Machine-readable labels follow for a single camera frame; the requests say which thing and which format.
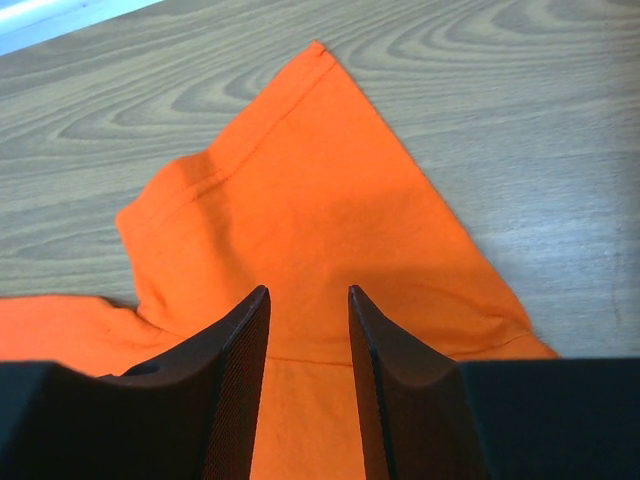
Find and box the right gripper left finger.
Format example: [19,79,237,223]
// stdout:
[97,286,271,479]

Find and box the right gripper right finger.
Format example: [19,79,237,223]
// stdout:
[348,286,488,479]

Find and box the orange t shirt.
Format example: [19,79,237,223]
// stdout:
[1,43,554,479]

